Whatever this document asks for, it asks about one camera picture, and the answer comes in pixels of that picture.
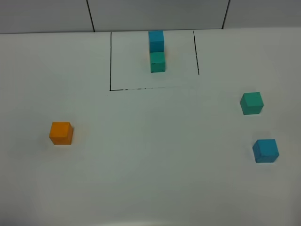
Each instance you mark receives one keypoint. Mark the orange wooden cube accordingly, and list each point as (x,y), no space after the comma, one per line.
(61,133)

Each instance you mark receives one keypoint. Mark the green wooden cube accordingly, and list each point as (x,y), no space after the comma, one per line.
(251,103)

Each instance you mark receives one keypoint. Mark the blue wooden cube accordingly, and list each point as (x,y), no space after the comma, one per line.
(265,151)

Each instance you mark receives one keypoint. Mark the green template cube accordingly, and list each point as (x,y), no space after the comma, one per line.
(157,62)

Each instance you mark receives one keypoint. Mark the blue template cube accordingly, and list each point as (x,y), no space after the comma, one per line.
(156,41)

